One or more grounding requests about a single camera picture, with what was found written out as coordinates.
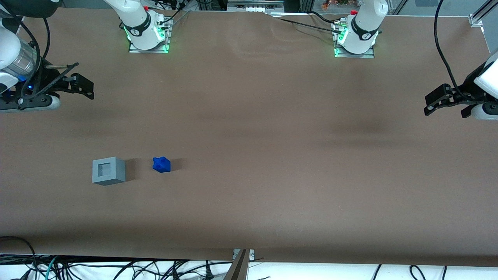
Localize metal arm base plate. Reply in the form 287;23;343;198
128;16;174;54
333;20;375;59

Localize aluminium frame profile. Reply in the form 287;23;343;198
468;0;498;28

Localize brown paper table cover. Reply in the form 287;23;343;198
0;6;498;267

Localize metal table edge bracket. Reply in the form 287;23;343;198
232;248;255;261

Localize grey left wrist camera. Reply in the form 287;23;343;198
470;102;498;121

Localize tangled black floor cables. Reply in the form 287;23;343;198
58;258;234;280

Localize gray cube base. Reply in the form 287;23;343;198
92;156;126;186

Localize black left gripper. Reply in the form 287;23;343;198
424;69;491;119

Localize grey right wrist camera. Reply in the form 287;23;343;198
0;95;61;114

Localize black base cable bundle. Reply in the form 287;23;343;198
150;0;192;25

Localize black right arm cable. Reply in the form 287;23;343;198
0;7;52;98

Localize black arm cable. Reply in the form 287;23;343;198
433;0;467;98
0;7;52;98

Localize grey metal strut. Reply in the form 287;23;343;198
223;249;250;280

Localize blue plastic part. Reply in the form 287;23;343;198
152;156;172;173

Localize teal floor cable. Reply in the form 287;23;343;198
44;255;60;280

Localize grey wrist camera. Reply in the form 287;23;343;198
470;102;498;121
0;95;61;114

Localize grey rack device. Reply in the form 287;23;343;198
227;0;285;13

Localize arched black floor cable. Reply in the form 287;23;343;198
0;236;39;280

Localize black base power cable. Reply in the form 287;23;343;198
268;11;343;33

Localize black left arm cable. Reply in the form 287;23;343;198
433;0;467;98

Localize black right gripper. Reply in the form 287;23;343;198
0;58;95;111

